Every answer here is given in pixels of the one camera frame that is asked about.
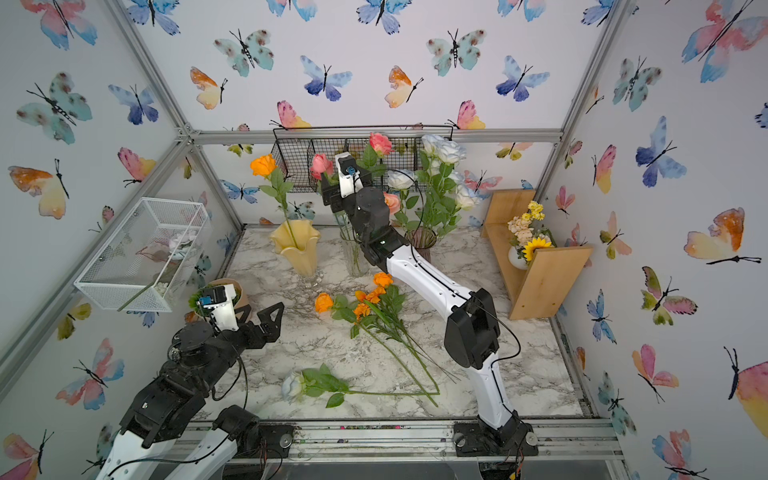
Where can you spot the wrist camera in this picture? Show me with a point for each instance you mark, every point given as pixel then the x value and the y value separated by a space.
pixel 349 176
pixel 217 304

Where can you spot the white mesh wall basket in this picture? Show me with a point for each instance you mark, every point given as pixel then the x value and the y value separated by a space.
pixel 148 259

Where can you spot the wooden corner shelf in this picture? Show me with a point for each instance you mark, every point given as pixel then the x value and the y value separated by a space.
pixel 539 290

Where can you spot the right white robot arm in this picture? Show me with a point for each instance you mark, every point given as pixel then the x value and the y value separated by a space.
pixel 472 328

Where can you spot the yellow wavy glass vase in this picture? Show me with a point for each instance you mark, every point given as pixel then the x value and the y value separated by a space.
pixel 303 258

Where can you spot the orange marigold sprig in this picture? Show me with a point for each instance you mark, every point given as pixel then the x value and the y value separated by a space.
pixel 362 310
pixel 375 295

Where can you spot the pink rose small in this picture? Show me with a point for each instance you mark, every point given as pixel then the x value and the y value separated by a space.
pixel 323 170

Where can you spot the clear ribbed glass vase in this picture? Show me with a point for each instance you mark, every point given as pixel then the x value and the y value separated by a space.
pixel 356 264

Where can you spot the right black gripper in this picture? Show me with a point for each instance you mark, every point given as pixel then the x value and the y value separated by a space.
pixel 334 193

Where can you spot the purple ribbed glass vase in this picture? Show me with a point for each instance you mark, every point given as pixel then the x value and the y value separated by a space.
pixel 423 239

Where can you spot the pink rose pile top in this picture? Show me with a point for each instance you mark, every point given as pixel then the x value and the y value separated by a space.
pixel 393 203

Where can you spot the green succulent in pink pot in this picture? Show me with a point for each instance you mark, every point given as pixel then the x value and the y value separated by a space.
pixel 241 298

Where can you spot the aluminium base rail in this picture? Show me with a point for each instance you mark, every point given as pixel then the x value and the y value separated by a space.
pixel 337 441

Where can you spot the black wire wall basket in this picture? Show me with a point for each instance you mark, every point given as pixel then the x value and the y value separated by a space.
pixel 295 149

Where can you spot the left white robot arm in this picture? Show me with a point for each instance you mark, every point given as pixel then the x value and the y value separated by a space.
pixel 161 412

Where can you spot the sunflower bouquet in white vase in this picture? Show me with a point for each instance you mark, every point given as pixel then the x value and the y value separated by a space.
pixel 529 234

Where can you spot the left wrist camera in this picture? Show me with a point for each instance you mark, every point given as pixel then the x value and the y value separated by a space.
pixel 217 304

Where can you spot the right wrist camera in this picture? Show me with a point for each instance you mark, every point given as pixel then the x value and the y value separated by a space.
pixel 349 176

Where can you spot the orange rose pile top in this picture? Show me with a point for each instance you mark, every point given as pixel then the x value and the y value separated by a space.
pixel 388 322

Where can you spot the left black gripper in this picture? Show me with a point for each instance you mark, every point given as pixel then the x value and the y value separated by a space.
pixel 270 331

